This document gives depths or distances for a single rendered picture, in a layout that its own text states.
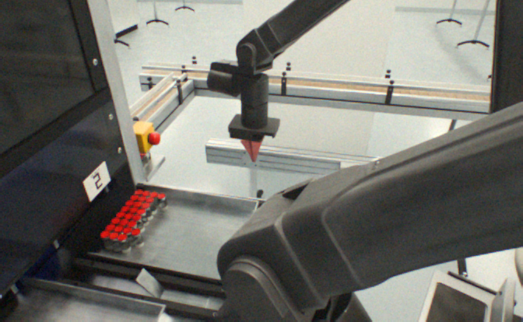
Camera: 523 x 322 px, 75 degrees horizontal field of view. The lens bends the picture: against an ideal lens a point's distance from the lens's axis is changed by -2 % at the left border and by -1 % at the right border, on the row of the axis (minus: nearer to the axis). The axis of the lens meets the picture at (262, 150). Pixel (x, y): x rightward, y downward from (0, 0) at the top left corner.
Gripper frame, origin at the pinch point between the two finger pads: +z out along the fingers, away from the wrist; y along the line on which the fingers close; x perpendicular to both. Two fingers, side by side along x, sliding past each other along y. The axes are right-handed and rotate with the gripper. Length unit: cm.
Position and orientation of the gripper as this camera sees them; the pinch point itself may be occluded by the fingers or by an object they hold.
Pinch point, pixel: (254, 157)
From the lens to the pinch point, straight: 78.9
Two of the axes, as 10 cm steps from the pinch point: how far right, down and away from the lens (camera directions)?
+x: -2.3, 5.4, -8.1
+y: -9.7, -1.4, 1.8
